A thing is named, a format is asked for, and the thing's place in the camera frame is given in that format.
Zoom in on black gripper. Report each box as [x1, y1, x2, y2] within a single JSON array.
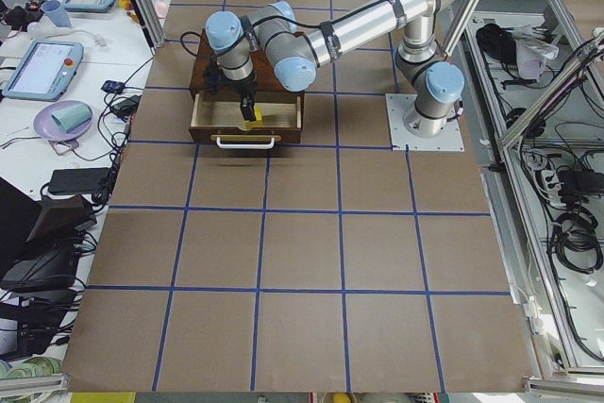
[[221, 70, 258, 120]]

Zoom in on yellow block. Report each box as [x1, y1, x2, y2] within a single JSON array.
[[244, 107, 263, 130]]

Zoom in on wooden drawer with white handle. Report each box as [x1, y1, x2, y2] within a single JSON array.
[[187, 89, 304, 151]]

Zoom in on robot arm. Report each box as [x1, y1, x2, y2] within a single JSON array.
[[205, 0, 464, 139]]

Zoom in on dark wooden drawer cabinet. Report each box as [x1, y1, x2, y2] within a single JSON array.
[[190, 29, 286, 94]]

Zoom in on green cup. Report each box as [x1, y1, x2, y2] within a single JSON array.
[[51, 102, 92, 133]]

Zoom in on black power adapter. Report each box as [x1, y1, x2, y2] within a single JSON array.
[[47, 167, 109, 195]]

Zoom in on purple plate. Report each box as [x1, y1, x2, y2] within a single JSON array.
[[33, 100, 92, 142]]

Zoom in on teach pendant near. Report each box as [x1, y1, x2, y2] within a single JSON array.
[[2, 40, 84, 102]]

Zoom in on blue cup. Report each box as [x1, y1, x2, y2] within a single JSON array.
[[41, 0, 72, 28]]

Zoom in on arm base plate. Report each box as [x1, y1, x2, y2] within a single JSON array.
[[385, 93, 464, 152]]

